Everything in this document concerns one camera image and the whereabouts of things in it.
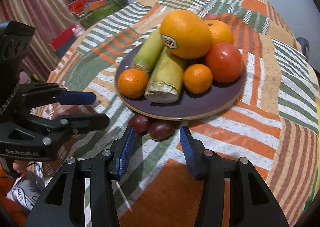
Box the large orange with sticker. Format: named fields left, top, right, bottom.
left=159, top=9, right=213, bottom=59

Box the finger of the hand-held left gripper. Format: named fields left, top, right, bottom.
left=30, top=114, right=110, bottom=134
left=19, top=83, right=97, bottom=108

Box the purple plate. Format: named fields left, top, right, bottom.
left=115, top=40, right=248, bottom=121

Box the orange box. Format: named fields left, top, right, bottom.
left=85, top=0, right=105, bottom=10

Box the orange with green stem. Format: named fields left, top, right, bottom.
left=204, top=19, right=234, bottom=46

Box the small mandarin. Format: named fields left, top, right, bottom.
left=117, top=68, right=150, bottom=99
left=183, top=63, right=213, bottom=94

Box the white grey printed cloth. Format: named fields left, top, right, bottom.
left=6, top=171, right=45, bottom=211

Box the red bag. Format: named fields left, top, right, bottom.
left=69, top=0, right=90, bottom=14

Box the red tomato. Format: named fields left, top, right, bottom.
left=205, top=43, right=244, bottom=83

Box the person's left hand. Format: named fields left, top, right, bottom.
left=12, top=161, right=28, bottom=175

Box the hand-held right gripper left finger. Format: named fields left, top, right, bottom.
left=25, top=125, right=137, bottom=227

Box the pink cloth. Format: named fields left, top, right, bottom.
left=19, top=71, right=32, bottom=84

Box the sugarcane piece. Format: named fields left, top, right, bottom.
left=144, top=46, right=188, bottom=104
left=130, top=28, right=165, bottom=76

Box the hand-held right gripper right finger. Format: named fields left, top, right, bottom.
left=179, top=125, right=290, bottom=227

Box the striped patchwork blanket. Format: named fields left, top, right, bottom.
left=35, top=0, right=320, bottom=227

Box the grey bag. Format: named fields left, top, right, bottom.
left=296, top=37, right=310, bottom=60

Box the dark red plum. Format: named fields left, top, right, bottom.
left=147, top=120, right=175, bottom=142
left=128, top=113, right=150, bottom=135

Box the red box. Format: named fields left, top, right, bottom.
left=50, top=24, right=77, bottom=51

